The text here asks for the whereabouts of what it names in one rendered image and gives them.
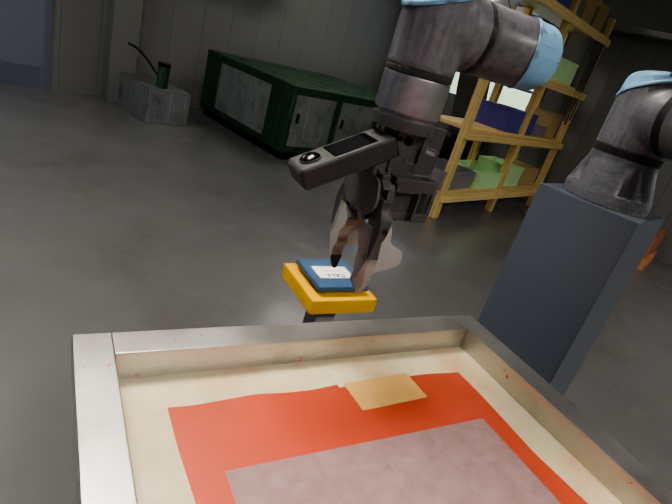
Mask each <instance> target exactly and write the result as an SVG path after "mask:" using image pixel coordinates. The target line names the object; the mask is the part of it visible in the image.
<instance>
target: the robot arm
mask: <svg viewBox="0 0 672 504"><path fill-rule="evenodd" d="M520 1H521V0H402V2H401V5H402V8H401V12H400V15H399V19H398V22H397V26H396V29H395V33H394V36H393V40H392V43H391V47H390V50H389V54H388V57H387V61H386V64H385V66H386V67H385V68H384V71H383V75H382V78H381V82H380V85H379V89H378V92H377V96H376V99H375V103H376V104H377V105H378V106H379V107H375V108H374V111H373V115H372V118H371V119H372V120H373V121H375V122H377V123H379V124H381V125H383V126H385V127H384V131H382V130H381V129H379V128H373V129H370V130H367V131H365V132H362V133H359V134H356V135H353V136H351V137H348V138H345V139H342V140H339V141H337V142H334V143H331V144H328V145H325V146H323V147H320V148H317V149H314V150H311V151H309V152H306V153H303V154H300V155H297V156H295V157H292V158H290V159H289V161H288V165H289V169H290V173H291V176H292V178H293V179H294V180H295V181H296V182H297V183H298V184H299V185H300V186H302V187H303V188H304V189H305V190H311V189H314V188H317V187H319V186H322V185H325V184H327V183H330V182H333V181H335V180H338V179H340V178H343V177H345V180H344V182H343V183H342V185H341V187H340V189H339V191H338V193H337V196H336V200H335V204H334V209H333V214H332V219H331V224H332V226H331V231H330V244H329V257H330V263H331V266H332V267H333V268H336V267H337V265H338V263H339V260H340V258H341V256H342V255H341V254H342V250H343V247H344V245H346V244H350V243H354V242H358V251H357V254H356V257H355V259H354V269H353V272H352V274H351V275H350V279H351V282H352V285H353V288H354V292H355V293H361V291H362V290H363V289H364V288H365V286H366V285H367V283H368V282H369V280H370V278H371V276H372V275H373V274H374V273H377V272H380V271H383V270H387V269H390V268H394V267H396V266H398V265H399V263H400V262H401V259H402V252H401V251H400V250H399V249H398V248H396V247H395V246H393V245H392V244H391V236H392V227H391V224H392V220H393V221H404V222H407V220H409V222H410V223H425V221H426V218H427V215H428V212H429V210H430V207H431V204H432V201H433V198H434V196H435V193H436V190H437V187H438V185H439V183H437V182H435V181H434V180H432V179H431V175H432V172H433V169H434V166H435V164H436V161H437V158H438V155H439V152H440V149H441V147H442V144H443V141H444V138H445V135H446V132H447V130H446V129H444V128H440V127H435V126H436V125H435V124H434V123H433V122H438V121H439V120H440V117H441V114H442V112H443V109H444V106H445V103H446V100H447V97H448V94H449V91H450V88H451V85H452V82H453V79H454V76H455V73H456V71H458V72H461V73H465V74H468V75H472V76H475V77H479V78H482V79H485V80H489V81H492V82H496V83H499V84H503V85H506V87H508V88H511V89H512V88H518V89H523V90H533V89H536V88H538V87H540V86H542V85H543V84H545V83H546V82H547V81H548V80H549V79H550V78H551V77H552V75H553V74H554V73H555V71H556V69H557V66H558V65H559V64H560V59H561V58H562V54H563V38H562V35H561V33H560V31H559V30H558V29H557V28H556V27H555V26H553V25H551V24H548V23H546V22H544V21H543V20H542V19H541V18H540V17H532V16H529V15H527V14H524V13H521V12H519V11H516V10H513V9H514V8H515V7H516V6H517V5H518V4H519V3H520ZM615 98H616V99H615V101H614V103H613V106H612V108H611V110H610V112H609V114H608V116H607V118H606V120H605V122H604V124H603V126H602V128H601V130H600V132H599V135H598V137H597V139H596V141H595V143H594V145H593V147H592V149H591V151H590V152H589V154H588V155H587V156H586V157H585V158H584V159H583V160H582V161H581V162H580V163H579V165H578V166H577V167H576V168H575V169H574V170H573V171H572V172H571V173H570V174H569V175H568V177H567V178H566V181H565V183H564V185H563V188H564V189H565V190H566V191H568V192H569V193H571V194H573V195H575V196H577V197H579V198H582V199H584V200H586V201H588V202H591V203H593V204H596V205H599V206H601V207H604V208H607V209H610V210H613V211H616V212H619V213H623V214H626V215H630V216H634V217H640V218H646V217H647V215H648V213H649V211H650V209H651V207H652V204H653V197H654V191H655V185H656V179H657V175H658V172H659V170H660V168H661V166H662V165H663V163H664V161H665V159H667V160H670V161H672V72H667V71H655V70H645V71H638V72H635V73H632V74H631V75H630V76H629V77H628V78H627V79H626V80H625V82H624V84H623V86H622V87H621V89H620V91H619V92H618V93H617V94H616V97H615ZM427 194H431V195H430V198H429V201H428V204H427V206H426V209H425V212H424V214H420V212H421V209H422V206H423V203H424V201H425V198H426V195H427ZM365 219H368V223H366V221H365Z"/></svg>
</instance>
